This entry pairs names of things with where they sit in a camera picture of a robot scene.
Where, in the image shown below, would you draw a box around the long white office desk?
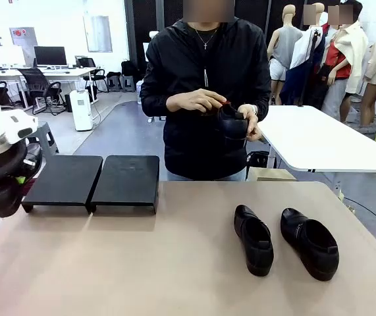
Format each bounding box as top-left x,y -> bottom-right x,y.
0,65 -> 101,109

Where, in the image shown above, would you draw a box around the black metal shoe stand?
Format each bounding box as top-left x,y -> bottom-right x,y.
21,155 -> 105,214
87,155 -> 161,215

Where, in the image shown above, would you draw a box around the thin black floor cable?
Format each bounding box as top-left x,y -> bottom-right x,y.
341,196 -> 376,233

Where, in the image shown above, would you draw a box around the white desk partition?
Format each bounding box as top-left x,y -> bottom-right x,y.
0,45 -> 24,68

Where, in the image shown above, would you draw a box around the black backpack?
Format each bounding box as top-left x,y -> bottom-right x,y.
121,59 -> 140,77

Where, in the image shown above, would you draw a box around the dark grey stool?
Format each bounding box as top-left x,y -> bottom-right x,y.
121,74 -> 135,93
106,72 -> 122,93

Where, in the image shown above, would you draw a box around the grey notice board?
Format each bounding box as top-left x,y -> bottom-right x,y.
9,26 -> 39,65

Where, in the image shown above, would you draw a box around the mannequin with white navy jacket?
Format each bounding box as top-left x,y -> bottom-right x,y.
279,3 -> 327,108

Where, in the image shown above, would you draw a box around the brown red shoe brush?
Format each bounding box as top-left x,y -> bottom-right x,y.
200,98 -> 233,116

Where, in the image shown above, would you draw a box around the person's left forearm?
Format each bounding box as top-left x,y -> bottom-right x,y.
253,82 -> 272,132

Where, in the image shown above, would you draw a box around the white folding table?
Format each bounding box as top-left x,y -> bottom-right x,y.
259,105 -> 376,172

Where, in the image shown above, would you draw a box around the person's left hand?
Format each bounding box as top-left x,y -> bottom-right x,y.
237,103 -> 263,142

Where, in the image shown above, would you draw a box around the mannequin in red top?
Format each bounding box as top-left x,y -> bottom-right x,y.
319,13 -> 353,119

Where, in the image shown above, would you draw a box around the mannequin in cream jacket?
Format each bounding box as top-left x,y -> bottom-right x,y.
334,0 -> 369,96

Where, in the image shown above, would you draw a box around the brown cardboard box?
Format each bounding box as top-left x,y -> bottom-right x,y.
256,167 -> 298,182

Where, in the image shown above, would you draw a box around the person's right hand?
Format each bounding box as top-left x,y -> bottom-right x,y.
166,88 -> 228,115

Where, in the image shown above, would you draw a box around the white air purifier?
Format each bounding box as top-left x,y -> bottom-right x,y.
69,89 -> 94,132

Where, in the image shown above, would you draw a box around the black computer monitor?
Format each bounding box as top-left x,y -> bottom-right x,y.
34,45 -> 68,68

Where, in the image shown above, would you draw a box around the person's right forearm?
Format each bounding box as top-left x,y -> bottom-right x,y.
140,84 -> 175,118

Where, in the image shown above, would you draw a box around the person in black jacket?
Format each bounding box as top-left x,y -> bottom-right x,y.
140,14 -> 272,182

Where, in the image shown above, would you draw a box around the grey plastic crate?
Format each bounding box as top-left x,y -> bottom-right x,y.
338,105 -> 360,124

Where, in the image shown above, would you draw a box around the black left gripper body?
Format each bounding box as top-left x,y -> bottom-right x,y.
0,143 -> 43,176

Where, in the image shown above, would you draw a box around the framed wall panel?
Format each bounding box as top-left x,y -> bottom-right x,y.
82,14 -> 113,53

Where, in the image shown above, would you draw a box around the mannequin in grey tank top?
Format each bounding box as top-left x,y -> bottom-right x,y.
268,3 -> 304,106

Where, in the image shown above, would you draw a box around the silver cross necklace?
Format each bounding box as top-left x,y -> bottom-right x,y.
194,28 -> 220,52

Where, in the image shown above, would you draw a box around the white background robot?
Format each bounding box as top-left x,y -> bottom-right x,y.
144,30 -> 161,63

